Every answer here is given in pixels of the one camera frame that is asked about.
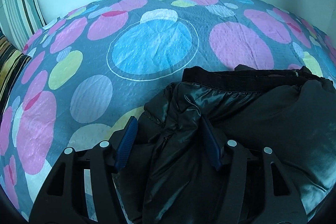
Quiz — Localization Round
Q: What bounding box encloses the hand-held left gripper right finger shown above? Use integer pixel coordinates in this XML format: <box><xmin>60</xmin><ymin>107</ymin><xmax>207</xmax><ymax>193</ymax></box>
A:
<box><xmin>202</xmin><ymin>119</ymin><xmax>308</xmax><ymax>224</ymax></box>

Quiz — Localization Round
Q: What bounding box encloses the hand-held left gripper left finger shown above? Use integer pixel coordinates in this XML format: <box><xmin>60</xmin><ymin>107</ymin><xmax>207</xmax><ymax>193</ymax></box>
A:
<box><xmin>28</xmin><ymin>116</ymin><xmax>139</xmax><ymax>224</ymax></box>

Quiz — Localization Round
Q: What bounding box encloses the black puffer jacket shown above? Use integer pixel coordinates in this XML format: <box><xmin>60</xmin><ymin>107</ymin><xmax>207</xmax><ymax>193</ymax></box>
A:
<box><xmin>118</xmin><ymin>64</ymin><xmax>336</xmax><ymax>224</ymax></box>

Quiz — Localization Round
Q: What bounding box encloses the bed with dotted sheet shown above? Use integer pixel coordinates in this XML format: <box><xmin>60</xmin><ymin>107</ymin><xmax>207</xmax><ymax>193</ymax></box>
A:
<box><xmin>0</xmin><ymin>0</ymin><xmax>336</xmax><ymax>222</ymax></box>

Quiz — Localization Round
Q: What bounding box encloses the striped yellow black pillow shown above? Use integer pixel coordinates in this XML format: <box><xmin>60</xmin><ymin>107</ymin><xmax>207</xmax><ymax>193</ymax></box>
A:
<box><xmin>0</xmin><ymin>34</ymin><xmax>32</xmax><ymax>112</ymax></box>

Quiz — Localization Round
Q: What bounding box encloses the striped padded headboard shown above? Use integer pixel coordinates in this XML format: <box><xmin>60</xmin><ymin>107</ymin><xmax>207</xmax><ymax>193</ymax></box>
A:
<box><xmin>0</xmin><ymin>0</ymin><xmax>48</xmax><ymax>51</ymax></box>

